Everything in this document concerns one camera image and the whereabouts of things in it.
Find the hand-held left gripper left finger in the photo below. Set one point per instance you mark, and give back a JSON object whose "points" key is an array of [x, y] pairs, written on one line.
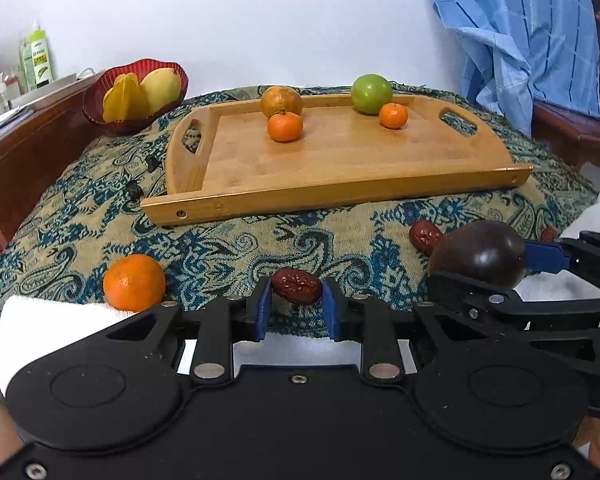
{"points": [[260, 310]]}

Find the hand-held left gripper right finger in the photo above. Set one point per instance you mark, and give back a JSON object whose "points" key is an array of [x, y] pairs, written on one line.
{"points": [[332, 310]]}

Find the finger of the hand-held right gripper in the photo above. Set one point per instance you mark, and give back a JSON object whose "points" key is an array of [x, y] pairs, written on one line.
{"points": [[480, 305], [545, 257]]}

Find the red date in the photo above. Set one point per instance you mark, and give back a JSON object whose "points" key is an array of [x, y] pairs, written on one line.
{"points": [[549, 234], [296, 286], [424, 236]]}

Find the dark purple fruit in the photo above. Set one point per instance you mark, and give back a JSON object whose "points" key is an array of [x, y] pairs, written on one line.
{"points": [[480, 257]]}

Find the small tangerine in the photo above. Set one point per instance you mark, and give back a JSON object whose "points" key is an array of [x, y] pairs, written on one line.
{"points": [[134, 282], [393, 116]]}

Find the tangerine with green leaf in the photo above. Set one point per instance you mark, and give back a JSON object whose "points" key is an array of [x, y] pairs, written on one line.
{"points": [[285, 127]]}

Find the large mottled orange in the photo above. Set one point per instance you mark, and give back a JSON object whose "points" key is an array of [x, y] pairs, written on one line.
{"points": [[280, 100]]}

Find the green apple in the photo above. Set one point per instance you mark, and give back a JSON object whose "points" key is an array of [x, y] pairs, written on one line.
{"points": [[370, 92]]}

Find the paisley patterned blanket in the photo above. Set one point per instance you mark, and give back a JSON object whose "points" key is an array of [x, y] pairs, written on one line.
{"points": [[220, 250]]}

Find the dark wooden chair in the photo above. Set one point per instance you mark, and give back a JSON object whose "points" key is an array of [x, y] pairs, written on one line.
{"points": [[575, 135]]}

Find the small black clip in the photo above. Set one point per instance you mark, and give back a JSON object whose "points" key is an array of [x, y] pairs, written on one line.
{"points": [[133, 191], [153, 163]]}

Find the blue plaid cloth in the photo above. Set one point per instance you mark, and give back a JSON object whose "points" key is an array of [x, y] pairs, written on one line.
{"points": [[520, 35]]}

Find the yellow mango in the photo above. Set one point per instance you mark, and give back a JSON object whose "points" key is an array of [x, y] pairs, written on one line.
{"points": [[160, 90]]}

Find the yellow starfruit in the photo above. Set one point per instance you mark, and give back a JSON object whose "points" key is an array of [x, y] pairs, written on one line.
{"points": [[122, 100]]}

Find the red fruit bowl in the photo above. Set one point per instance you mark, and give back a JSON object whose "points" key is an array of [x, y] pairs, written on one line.
{"points": [[92, 110]]}

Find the wooden cabinet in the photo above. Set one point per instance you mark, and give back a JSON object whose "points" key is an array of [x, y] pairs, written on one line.
{"points": [[30, 160]]}

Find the white tray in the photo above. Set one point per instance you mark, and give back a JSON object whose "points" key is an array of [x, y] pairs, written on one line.
{"points": [[45, 91]]}

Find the green bottle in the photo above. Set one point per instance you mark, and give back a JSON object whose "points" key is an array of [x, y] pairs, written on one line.
{"points": [[36, 60]]}

